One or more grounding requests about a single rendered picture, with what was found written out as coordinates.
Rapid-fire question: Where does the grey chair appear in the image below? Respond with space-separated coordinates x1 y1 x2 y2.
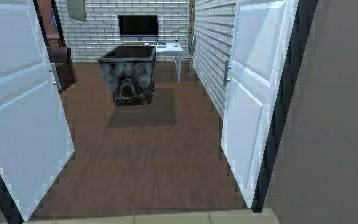
183 34 197 78

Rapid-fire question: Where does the white table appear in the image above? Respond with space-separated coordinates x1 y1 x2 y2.
142 41 185 84

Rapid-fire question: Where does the dark grey metal bin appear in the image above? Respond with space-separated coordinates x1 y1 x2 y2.
97 45 157 107

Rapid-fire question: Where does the white panelled room door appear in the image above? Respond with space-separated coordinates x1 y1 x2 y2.
0 0 76 222
220 0 300 209

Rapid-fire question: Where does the black television set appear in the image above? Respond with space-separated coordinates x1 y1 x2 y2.
117 14 160 42

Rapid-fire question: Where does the dark brown wooden cupboard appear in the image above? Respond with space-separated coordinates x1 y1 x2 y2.
36 0 78 94

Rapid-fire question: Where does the grey door handle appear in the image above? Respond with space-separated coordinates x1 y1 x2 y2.
49 62 63 94
222 60 232 88

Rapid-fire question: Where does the grey-green wall hanging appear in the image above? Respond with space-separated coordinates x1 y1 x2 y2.
66 0 87 22

